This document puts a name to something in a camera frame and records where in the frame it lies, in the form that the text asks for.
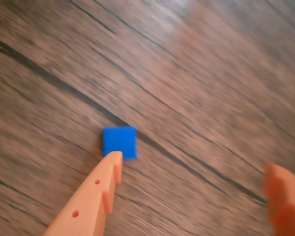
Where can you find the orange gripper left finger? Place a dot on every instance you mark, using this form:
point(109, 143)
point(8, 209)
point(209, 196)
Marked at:
point(91, 201)

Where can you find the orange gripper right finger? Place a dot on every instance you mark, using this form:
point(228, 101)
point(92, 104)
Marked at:
point(288, 204)

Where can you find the blue cube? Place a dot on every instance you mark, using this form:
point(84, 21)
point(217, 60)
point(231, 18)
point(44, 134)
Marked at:
point(120, 140)

